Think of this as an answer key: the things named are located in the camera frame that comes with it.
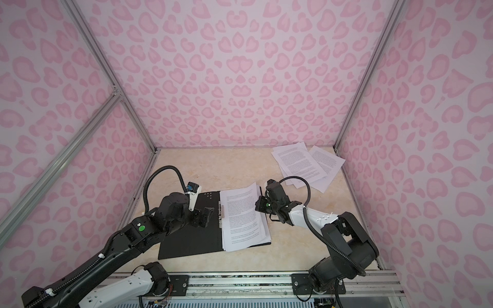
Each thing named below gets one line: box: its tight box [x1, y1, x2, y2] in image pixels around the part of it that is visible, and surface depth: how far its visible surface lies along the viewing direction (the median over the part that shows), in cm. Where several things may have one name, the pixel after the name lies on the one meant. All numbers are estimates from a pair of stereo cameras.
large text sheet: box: [270, 141, 345, 194], surface depth 116 cm
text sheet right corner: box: [279, 141, 346, 194], surface depth 116 cm
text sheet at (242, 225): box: [219, 182, 272, 253], surface depth 90 cm
